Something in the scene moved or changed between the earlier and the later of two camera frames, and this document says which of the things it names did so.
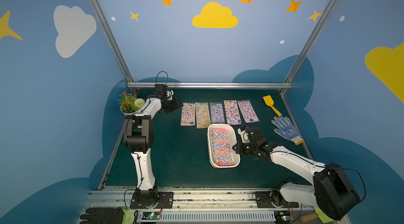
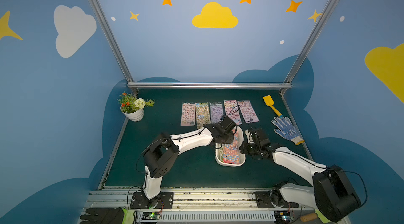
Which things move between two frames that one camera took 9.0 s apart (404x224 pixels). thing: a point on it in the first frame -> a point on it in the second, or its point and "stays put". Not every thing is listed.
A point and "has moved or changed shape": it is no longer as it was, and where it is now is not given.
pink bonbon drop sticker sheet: [188, 114] stays put
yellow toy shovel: [269, 101] stays put
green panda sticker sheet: [202, 115] stays put
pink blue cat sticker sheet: [222, 152] has moved or changed shape
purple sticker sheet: [217, 113] stays put
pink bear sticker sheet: [248, 111] stays put
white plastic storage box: [221, 138] has moved or changed shape
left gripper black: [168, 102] -> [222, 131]
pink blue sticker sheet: [232, 112] stays put
